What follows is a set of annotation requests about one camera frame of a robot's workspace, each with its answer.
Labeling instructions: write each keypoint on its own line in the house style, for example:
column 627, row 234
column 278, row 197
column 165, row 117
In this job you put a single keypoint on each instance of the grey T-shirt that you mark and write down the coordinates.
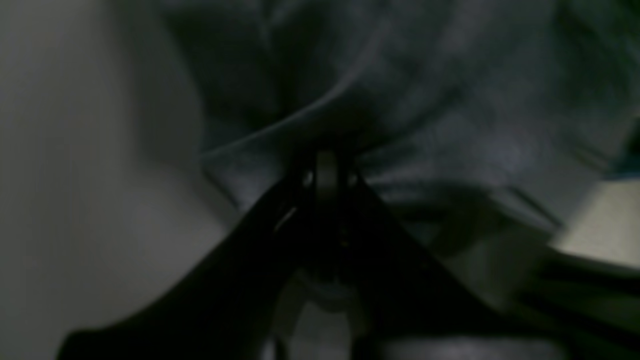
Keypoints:
column 483, row 124

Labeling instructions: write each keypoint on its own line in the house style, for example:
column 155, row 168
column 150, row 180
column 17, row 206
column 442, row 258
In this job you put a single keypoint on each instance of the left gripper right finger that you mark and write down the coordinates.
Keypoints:
column 413, row 308

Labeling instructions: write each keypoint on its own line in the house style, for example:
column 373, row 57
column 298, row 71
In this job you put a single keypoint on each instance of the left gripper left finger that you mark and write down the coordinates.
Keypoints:
column 224, row 308

